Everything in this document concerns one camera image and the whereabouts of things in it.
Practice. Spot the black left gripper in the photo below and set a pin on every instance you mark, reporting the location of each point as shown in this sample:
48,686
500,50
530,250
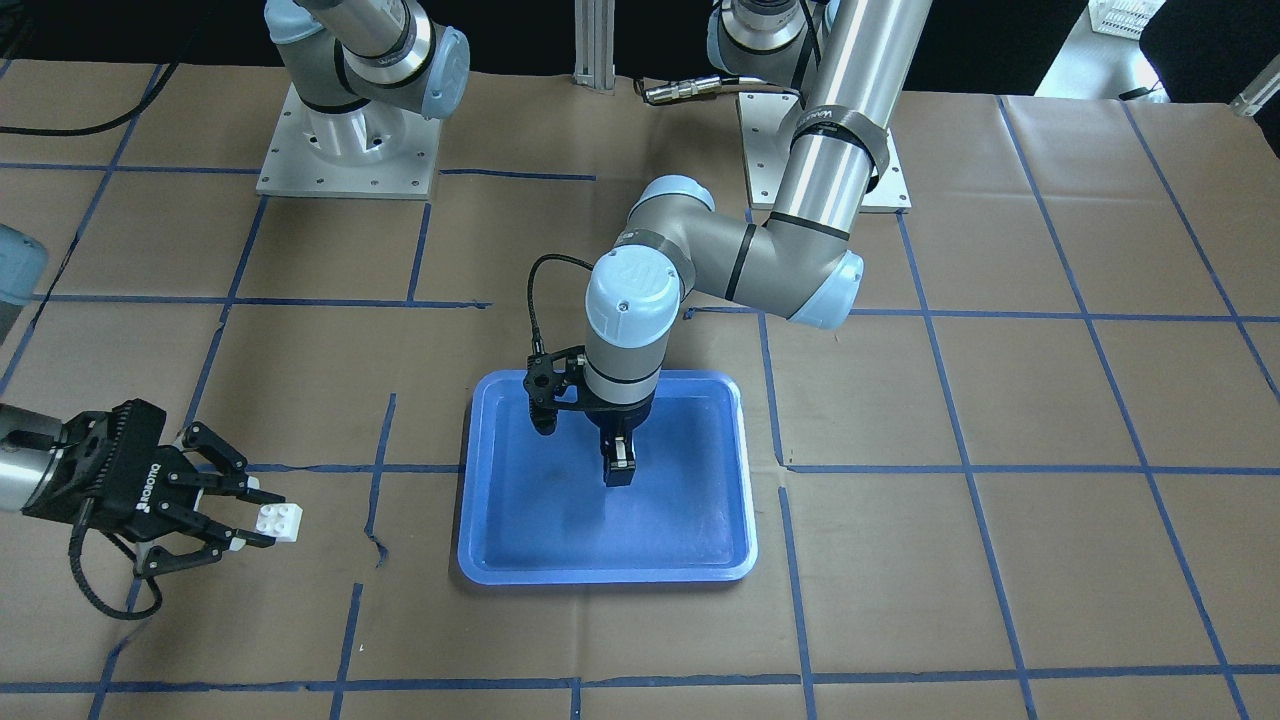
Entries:
619,417

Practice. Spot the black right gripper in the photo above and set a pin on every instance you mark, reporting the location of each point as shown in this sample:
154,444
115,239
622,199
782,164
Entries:
112,484

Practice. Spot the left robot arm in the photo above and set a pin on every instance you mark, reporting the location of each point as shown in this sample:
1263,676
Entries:
847,69

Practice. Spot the blue plastic tray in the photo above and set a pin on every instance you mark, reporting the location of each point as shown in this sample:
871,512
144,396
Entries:
535,509

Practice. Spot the brown paper table cover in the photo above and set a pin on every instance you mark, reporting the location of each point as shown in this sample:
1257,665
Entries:
1035,474

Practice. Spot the aluminium frame post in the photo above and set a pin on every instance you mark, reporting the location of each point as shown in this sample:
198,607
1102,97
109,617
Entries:
593,32

